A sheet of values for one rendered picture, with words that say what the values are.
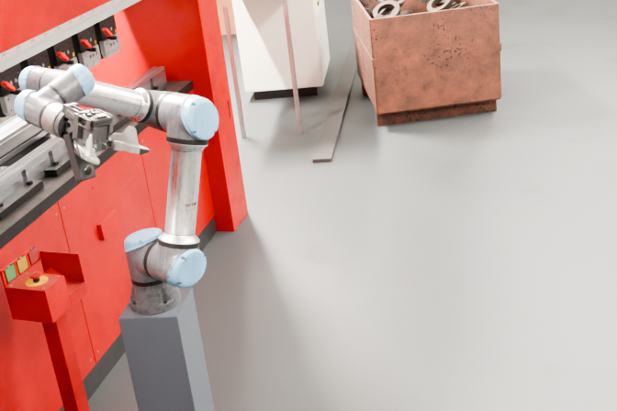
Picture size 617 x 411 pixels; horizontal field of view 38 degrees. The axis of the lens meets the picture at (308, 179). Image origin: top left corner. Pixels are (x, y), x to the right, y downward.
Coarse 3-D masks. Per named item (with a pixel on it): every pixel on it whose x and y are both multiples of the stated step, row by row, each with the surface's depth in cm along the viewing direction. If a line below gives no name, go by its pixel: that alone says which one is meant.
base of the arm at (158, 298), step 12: (132, 288) 263; (144, 288) 260; (156, 288) 260; (168, 288) 262; (132, 300) 264; (144, 300) 260; (156, 300) 260; (168, 300) 263; (180, 300) 267; (144, 312) 261; (156, 312) 261
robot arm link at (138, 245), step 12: (156, 228) 261; (132, 240) 255; (144, 240) 254; (156, 240) 256; (132, 252) 256; (144, 252) 254; (132, 264) 258; (144, 264) 253; (132, 276) 260; (144, 276) 258
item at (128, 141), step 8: (128, 128) 203; (112, 136) 204; (120, 136) 204; (128, 136) 204; (136, 136) 204; (112, 144) 204; (120, 144) 203; (128, 144) 204; (136, 144) 204; (136, 152) 204; (144, 152) 204
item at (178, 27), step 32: (160, 0) 450; (192, 0) 446; (128, 32) 461; (160, 32) 457; (192, 32) 452; (128, 64) 469; (160, 64) 464; (192, 64) 459; (224, 64) 480; (224, 96) 479; (224, 128) 479; (224, 160) 479; (224, 192) 485; (224, 224) 493
